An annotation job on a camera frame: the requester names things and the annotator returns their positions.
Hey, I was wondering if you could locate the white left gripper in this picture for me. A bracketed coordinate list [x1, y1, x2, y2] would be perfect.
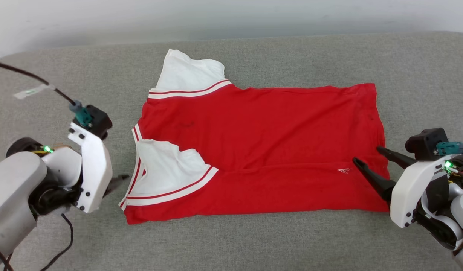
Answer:
[67, 122, 130, 214]

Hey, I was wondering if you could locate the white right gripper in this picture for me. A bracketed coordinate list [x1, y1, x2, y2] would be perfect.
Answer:
[352, 146, 449, 228]

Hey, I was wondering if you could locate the red and white shirt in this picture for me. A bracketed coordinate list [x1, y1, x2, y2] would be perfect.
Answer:
[118, 49, 391, 225]

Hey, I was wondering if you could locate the teal right camera connector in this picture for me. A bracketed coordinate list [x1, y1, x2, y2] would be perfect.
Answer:
[436, 142, 463, 155]

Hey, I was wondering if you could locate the teal camera connector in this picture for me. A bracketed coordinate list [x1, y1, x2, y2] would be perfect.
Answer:
[69, 100, 93, 128]
[436, 142, 463, 155]

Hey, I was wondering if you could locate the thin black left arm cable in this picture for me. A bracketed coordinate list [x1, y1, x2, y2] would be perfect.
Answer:
[0, 213, 73, 271]

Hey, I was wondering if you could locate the teal left camera connector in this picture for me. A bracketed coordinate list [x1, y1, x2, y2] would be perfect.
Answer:
[69, 100, 93, 128]

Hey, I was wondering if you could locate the black left camera cable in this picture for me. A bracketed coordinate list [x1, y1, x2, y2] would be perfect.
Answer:
[0, 60, 76, 106]

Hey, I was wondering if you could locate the white cable label tag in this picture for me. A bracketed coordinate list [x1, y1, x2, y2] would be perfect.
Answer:
[14, 84, 55, 99]

